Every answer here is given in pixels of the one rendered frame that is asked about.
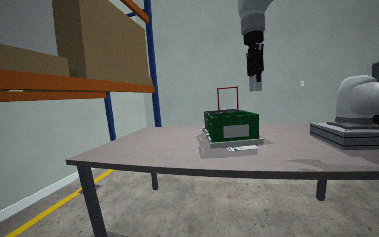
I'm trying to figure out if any green plastic crate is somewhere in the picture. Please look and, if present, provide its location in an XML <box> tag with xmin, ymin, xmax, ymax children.
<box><xmin>208</xmin><ymin>111</ymin><xmax>259</xmax><ymax>143</ymax></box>

